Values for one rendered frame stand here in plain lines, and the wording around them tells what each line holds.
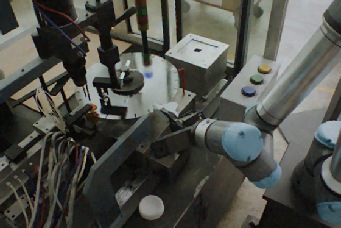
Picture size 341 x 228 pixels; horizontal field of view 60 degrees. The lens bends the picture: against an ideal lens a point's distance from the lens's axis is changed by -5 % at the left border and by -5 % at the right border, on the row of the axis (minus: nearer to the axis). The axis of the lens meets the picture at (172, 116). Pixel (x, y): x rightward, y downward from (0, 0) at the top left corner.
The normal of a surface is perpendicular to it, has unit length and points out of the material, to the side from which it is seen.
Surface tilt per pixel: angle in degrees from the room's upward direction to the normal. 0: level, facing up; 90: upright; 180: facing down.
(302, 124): 0
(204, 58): 0
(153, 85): 0
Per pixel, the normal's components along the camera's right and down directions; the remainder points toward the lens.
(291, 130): -0.04, -0.71
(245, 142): 0.51, 0.07
